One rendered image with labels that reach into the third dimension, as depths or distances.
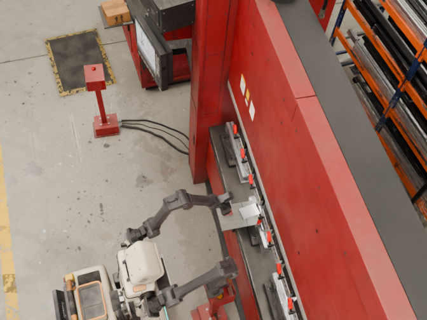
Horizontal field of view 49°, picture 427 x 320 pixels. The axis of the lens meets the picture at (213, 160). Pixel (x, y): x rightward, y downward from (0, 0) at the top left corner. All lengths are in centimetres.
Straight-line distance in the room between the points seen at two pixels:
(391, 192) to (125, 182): 299
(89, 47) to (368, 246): 439
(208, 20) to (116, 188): 208
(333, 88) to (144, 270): 135
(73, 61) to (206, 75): 251
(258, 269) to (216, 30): 156
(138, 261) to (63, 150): 233
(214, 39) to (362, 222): 166
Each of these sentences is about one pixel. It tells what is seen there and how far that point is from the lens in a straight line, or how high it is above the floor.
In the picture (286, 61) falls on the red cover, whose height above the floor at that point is 230.
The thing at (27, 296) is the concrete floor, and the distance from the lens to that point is 420.
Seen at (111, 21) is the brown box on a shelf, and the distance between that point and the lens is 432.
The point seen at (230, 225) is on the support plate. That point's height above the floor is 100.
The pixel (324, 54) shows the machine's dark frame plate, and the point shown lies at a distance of 231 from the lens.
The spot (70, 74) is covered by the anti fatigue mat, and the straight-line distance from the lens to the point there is 536.
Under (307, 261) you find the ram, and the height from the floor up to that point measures 171.
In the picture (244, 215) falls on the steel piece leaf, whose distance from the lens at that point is 319.
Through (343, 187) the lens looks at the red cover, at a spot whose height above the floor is 230.
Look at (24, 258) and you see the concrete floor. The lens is 432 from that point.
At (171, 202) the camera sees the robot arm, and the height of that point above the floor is 159.
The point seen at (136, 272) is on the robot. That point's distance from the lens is 265.
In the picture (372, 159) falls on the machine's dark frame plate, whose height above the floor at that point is 230.
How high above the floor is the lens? 384
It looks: 57 degrees down
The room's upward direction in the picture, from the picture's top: 6 degrees clockwise
